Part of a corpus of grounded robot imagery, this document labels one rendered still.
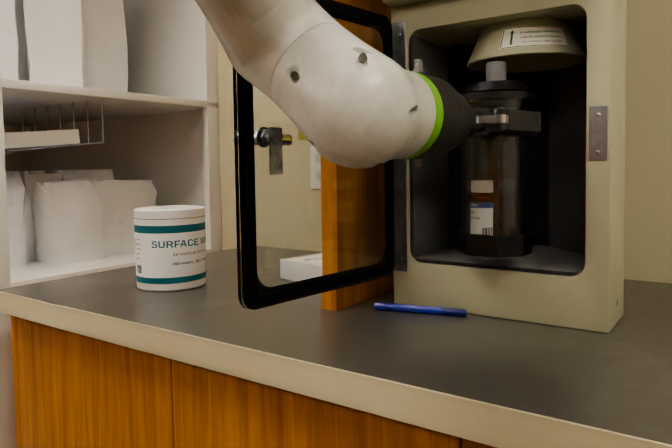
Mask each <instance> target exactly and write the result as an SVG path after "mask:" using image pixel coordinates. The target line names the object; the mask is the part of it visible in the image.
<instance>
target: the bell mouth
mask: <svg viewBox="0 0 672 448"><path fill-rule="evenodd" d="M491 61H505V62H506V63H507V69H506V73H521V72H536V71H546V70H553V69H560V68H565V67H570V66H574V65H578V64H581V63H583V62H585V61H586V53H585V51H584V49H583V47H582V45H581V43H580V41H579V39H578V37H577V35H576V33H575V31H574V29H573V27H572V25H571V23H570V22H569V21H567V20H563V19H557V18H527V19H517V20H510V21H505V22H500V23H496V24H493V25H490V26H487V27H485V28H484V29H483V30H482V31H481V34H480V36H479V38H478V41H477V43H476V45H475V47H474V50H473V52H472V54H471V57H470V59H469V61H468V64H467V67H468V68H469V69H470V70H474V71H479V72H486V64H487V63H488V62H491Z"/></svg>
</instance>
